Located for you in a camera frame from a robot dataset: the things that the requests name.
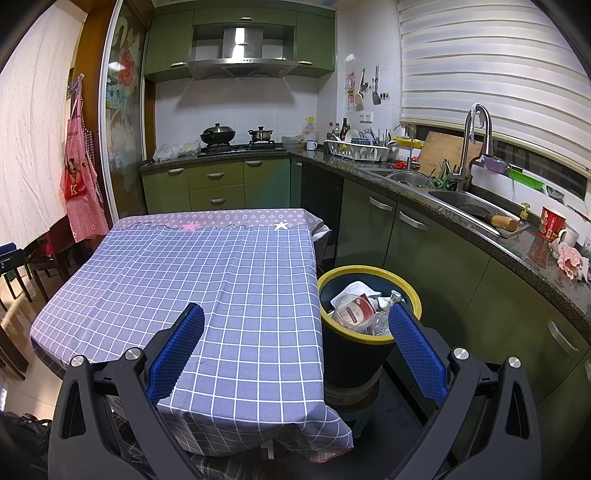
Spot white window blind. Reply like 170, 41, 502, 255
397, 0, 591, 174

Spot clear plastic water bottle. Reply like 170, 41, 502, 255
369, 290, 407, 335

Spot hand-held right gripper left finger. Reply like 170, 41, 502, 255
48, 302, 206, 480

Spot blue checked tablecloth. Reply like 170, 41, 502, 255
30, 209, 354, 464

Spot pink cloth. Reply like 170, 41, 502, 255
556, 242, 591, 282

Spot dark wooden chair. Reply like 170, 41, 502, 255
25, 217, 79, 301

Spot green plastic tray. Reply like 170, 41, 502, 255
505, 166, 548, 192

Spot wooden cutting board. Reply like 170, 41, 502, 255
418, 131, 483, 176

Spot green vegetables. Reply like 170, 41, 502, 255
418, 159, 458, 191

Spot clear plastic bags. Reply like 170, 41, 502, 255
152, 141, 201, 162

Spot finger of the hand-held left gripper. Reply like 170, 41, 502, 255
0, 244, 26, 278

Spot white ceramic mug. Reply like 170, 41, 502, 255
551, 226, 580, 252

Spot red paper cup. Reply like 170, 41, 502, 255
538, 205, 568, 241

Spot steel range hood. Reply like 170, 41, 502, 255
188, 23, 298, 80

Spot white dish rack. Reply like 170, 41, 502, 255
324, 134, 393, 162

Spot black gas stove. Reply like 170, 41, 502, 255
198, 142, 287, 158

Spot green wall cabinet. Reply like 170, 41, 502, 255
295, 9, 335, 77
144, 11, 195, 84

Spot purple sponge holder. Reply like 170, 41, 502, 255
480, 154, 509, 174

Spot steel colander bowl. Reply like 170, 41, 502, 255
385, 168, 437, 189

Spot tall steel faucet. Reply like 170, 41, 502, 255
450, 104, 494, 192

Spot dark sauce bottles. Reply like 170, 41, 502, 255
325, 117, 352, 141

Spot yellow rimmed trash bin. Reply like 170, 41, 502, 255
317, 265, 423, 388

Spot red checked apron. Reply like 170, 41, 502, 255
60, 74, 110, 243

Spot glass sliding door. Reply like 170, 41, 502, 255
99, 0, 155, 222

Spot steel sink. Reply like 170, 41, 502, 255
427, 189, 532, 238

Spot small steel faucet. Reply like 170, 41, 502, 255
392, 123, 416, 169

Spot black bag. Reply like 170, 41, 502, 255
0, 411, 51, 480

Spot black wok with lid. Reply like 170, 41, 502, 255
200, 122, 237, 145

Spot red paper noodle bucket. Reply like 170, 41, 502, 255
333, 292, 379, 333

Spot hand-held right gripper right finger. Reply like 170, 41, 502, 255
389, 302, 543, 480

